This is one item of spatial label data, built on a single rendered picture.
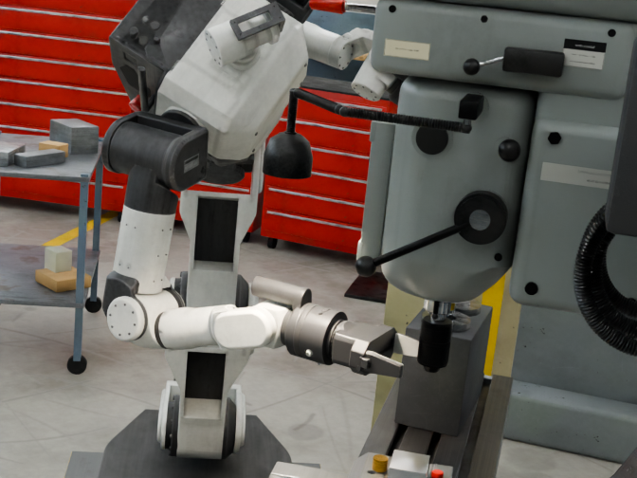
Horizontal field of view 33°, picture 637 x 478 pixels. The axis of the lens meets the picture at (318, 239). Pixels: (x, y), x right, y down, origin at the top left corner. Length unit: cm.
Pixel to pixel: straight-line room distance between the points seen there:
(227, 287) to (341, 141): 400
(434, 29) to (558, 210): 29
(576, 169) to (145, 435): 162
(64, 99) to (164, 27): 494
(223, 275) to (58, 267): 247
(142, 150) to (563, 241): 74
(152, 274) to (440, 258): 58
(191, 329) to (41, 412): 248
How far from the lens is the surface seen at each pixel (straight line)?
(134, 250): 188
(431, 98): 148
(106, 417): 425
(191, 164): 187
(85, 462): 304
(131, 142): 187
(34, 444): 405
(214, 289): 230
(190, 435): 253
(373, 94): 220
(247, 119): 190
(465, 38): 145
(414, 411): 201
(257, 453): 274
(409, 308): 347
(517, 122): 148
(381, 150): 158
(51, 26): 686
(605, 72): 144
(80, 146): 479
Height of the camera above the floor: 178
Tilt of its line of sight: 15 degrees down
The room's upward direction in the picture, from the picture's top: 6 degrees clockwise
